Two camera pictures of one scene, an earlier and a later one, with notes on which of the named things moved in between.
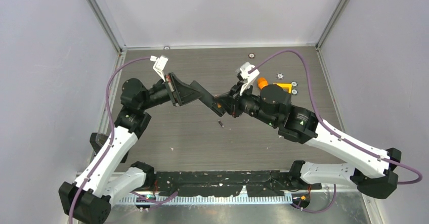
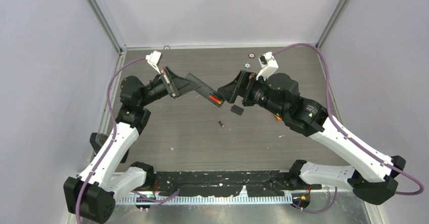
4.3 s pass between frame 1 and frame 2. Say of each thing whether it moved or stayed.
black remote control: moved
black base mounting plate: stayed
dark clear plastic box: stayed
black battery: stayed
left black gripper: moved
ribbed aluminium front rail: stayed
